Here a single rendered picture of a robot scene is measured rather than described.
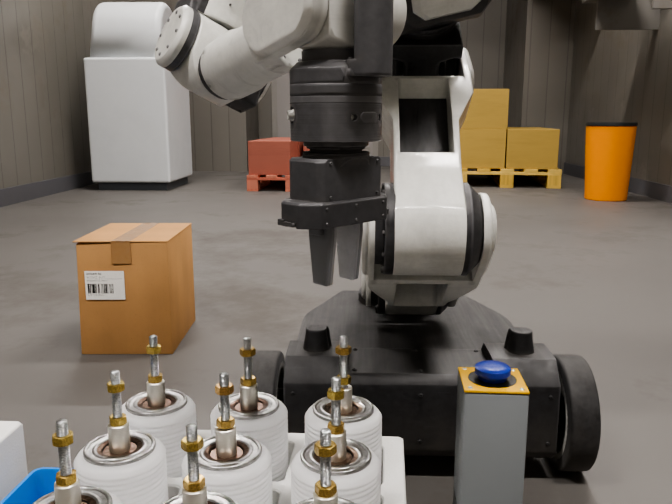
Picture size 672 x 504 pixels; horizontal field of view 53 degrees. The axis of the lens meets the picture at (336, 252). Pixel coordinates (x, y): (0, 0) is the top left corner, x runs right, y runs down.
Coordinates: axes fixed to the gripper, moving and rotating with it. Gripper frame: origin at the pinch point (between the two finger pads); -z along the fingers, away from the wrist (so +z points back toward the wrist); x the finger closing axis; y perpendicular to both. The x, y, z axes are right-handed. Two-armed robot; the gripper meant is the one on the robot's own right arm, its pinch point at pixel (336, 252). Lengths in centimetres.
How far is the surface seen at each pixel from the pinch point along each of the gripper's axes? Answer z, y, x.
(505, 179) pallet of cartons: -42, 263, 472
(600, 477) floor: -47, -4, 60
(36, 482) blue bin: -37, 44, -16
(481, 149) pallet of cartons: -16, 283, 462
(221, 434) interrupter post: -19.5, 8.2, -8.8
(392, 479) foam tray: -29.3, 0.5, 10.0
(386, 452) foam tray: -29.3, 5.3, 14.5
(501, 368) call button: -14.3, -9.5, 16.6
